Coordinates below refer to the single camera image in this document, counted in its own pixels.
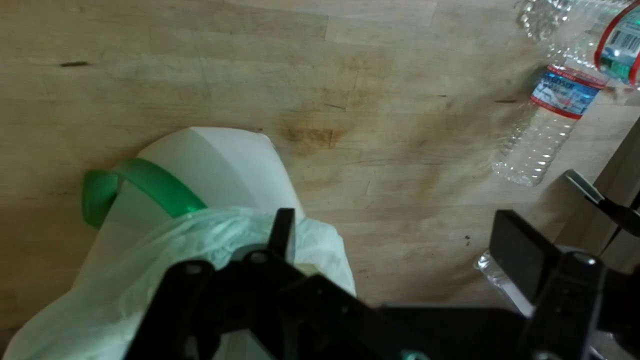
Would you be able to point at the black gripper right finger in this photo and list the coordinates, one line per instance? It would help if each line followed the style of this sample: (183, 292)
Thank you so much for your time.
(562, 292)

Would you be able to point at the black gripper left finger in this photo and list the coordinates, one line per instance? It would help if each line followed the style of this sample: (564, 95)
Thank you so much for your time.
(267, 312)

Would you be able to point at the white plastic bin body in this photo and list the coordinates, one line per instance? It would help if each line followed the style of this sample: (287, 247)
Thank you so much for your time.
(221, 167)

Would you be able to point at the pale green liner bag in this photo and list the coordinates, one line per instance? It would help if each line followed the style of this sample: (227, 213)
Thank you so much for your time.
(126, 280)

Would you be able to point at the clear bottle red blue label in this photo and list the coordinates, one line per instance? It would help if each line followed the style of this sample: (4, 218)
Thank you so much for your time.
(540, 132)

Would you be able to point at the small clear water bottle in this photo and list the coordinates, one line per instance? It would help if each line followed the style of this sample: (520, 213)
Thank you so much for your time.
(572, 26)

